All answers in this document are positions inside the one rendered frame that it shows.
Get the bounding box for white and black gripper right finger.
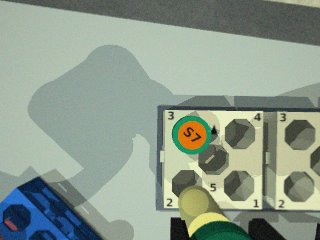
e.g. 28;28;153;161
248;218;286;240

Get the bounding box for blue tube rack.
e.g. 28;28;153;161
0;176;102;240

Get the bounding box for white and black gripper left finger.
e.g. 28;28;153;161
170;217;190;240

